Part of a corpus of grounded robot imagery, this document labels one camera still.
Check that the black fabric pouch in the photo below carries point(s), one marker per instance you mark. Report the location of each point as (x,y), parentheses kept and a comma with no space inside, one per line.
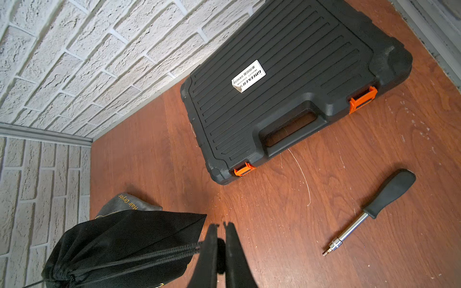
(127,249)

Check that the black plastic tool case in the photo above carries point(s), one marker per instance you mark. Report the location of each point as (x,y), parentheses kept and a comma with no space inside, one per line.
(292,69)

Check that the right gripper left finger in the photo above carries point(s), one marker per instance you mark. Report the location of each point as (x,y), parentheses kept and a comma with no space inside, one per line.
(205,272)

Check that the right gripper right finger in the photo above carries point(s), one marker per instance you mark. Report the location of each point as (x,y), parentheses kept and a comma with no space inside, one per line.
(237,270)

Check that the grey fabric pouch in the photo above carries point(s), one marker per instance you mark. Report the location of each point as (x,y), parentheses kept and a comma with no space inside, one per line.
(124,202)

